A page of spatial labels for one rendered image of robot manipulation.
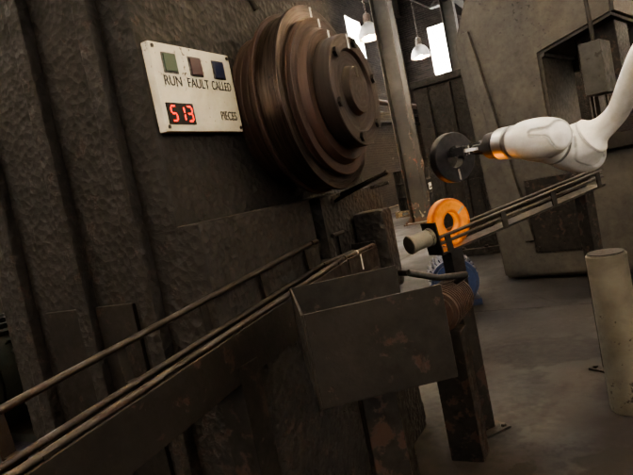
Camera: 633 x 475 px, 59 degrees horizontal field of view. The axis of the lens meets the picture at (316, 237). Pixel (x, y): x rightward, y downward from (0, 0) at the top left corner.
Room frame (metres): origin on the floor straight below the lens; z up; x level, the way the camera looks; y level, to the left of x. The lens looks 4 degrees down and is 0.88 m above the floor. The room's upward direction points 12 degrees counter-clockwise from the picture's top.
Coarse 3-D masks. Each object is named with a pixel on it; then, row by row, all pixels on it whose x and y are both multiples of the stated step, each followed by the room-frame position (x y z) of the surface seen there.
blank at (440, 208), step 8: (440, 200) 1.83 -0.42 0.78; (448, 200) 1.82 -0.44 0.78; (456, 200) 1.84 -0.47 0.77; (432, 208) 1.81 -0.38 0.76; (440, 208) 1.80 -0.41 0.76; (448, 208) 1.82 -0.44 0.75; (456, 208) 1.83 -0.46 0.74; (464, 208) 1.85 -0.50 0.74; (432, 216) 1.79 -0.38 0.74; (440, 216) 1.80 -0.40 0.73; (456, 216) 1.84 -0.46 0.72; (464, 216) 1.85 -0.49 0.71; (440, 224) 1.80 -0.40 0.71; (456, 224) 1.85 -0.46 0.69; (464, 224) 1.84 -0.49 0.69; (440, 232) 1.80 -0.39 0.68; (456, 240) 1.82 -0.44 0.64
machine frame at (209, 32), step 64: (0, 0) 1.31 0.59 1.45; (64, 0) 1.22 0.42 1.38; (128, 0) 1.14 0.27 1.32; (192, 0) 1.31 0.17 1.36; (256, 0) 1.56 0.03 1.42; (320, 0) 1.91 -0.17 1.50; (0, 64) 1.34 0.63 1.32; (64, 64) 1.24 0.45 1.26; (128, 64) 1.15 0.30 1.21; (0, 128) 1.37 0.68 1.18; (64, 128) 1.26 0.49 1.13; (128, 128) 1.17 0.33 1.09; (0, 192) 1.36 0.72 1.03; (64, 192) 1.26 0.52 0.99; (128, 192) 1.15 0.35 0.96; (192, 192) 1.19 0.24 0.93; (256, 192) 1.39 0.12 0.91; (0, 256) 1.43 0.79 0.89; (64, 256) 1.26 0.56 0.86; (128, 256) 1.17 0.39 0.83; (192, 256) 1.12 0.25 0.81; (256, 256) 1.25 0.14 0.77; (320, 256) 1.57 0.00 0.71; (64, 320) 1.32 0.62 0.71; (128, 320) 1.22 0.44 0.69; (192, 320) 1.14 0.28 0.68; (64, 384) 1.35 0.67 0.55; (192, 448) 1.16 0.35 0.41; (320, 448) 1.33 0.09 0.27
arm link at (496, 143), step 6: (510, 126) 1.52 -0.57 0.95; (498, 132) 1.54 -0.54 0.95; (504, 132) 1.52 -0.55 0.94; (492, 138) 1.55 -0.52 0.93; (498, 138) 1.53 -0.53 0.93; (492, 144) 1.55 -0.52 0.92; (498, 144) 1.53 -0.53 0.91; (492, 150) 1.55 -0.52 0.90; (498, 150) 1.53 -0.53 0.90; (504, 150) 1.52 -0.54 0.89; (498, 156) 1.55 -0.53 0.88; (504, 156) 1.54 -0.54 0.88; (510, 156) 1.52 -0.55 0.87
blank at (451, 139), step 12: (456, 132) 1.76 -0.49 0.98; (432, 144) 1.75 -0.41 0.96; (444, 144) 1.73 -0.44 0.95; (456, 144) 1.75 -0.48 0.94; (468, 144) 1.77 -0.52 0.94; (432, 156) 1.73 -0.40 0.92; (444, 156) 1.73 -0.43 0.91; (468, 156) 1.77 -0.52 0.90; (432, 168) 1.74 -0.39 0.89; (444, 168) 1.73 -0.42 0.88; (456, 168) 1.75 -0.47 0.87; (468, 168) 1.77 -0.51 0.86; (444, 180) 1.75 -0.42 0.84; (456, 180) 1.75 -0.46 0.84
